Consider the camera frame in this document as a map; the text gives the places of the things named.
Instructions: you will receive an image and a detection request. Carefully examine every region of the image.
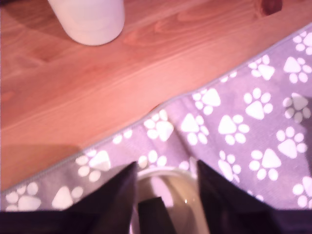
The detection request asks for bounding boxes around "white mug with cartoon print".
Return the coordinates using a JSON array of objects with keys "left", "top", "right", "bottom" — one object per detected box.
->
[{"left": 131, "top": 157, "right": 212, "bottom": 234}]

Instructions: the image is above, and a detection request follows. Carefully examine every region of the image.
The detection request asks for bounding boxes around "purple paw print cloth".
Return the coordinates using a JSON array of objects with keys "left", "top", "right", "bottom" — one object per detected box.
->
[{"left": 0, "top": 23, "right": 312, "bottom": 214}]

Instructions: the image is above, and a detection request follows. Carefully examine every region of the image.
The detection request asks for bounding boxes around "white bottle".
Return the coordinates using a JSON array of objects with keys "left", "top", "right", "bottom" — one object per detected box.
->
[{"left": 47, "top": 0, "right": 126, "bottom": 46}]

